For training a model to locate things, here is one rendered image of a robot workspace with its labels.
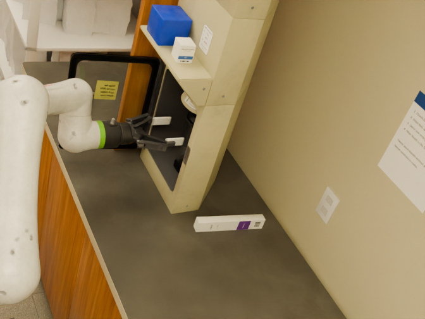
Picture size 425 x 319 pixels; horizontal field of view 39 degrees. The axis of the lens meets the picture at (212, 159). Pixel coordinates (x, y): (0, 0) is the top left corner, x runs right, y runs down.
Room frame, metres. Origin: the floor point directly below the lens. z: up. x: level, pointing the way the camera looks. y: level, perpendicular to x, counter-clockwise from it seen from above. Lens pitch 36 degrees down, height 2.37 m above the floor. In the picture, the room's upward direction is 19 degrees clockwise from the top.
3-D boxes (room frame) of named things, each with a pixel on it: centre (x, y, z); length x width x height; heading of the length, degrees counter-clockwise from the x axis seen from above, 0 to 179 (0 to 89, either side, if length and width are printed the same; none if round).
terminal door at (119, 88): (1.72, 0.41, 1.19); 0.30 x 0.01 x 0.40; 121
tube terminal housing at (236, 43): (1.76, 0.07, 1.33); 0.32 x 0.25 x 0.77; 38
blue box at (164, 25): (1.71, 0.27, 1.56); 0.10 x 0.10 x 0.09; 38
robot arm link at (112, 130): (1.56, 0.35, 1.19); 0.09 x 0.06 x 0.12; 37
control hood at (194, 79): (1.65, 0.22, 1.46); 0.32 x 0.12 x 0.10; 38
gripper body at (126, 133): (1.60, 0.29, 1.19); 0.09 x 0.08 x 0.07; 127
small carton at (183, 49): (1.61, 0.19, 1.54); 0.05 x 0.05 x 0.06; 34
